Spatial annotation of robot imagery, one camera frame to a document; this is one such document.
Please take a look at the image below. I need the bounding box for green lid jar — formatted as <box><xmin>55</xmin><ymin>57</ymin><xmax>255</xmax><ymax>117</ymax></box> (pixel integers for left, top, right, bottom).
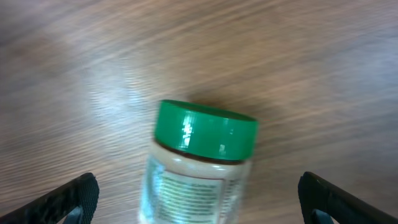
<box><xmin>139</xmin><ymin>100</ymin><xmax>258</xmax><ymax>224</ymax></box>

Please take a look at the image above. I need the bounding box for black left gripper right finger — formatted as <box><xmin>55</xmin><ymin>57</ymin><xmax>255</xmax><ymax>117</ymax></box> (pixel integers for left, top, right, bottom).
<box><xmin>298</xmin><ymin>172</ymin><xmax>397</xmax><ymax>224</ymax></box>

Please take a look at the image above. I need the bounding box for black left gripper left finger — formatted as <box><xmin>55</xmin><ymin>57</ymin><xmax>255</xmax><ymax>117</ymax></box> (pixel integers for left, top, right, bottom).
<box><xmin>1</xmin><ymin>172</ymin><xmax>100</xmax><ymax>224</ymax></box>

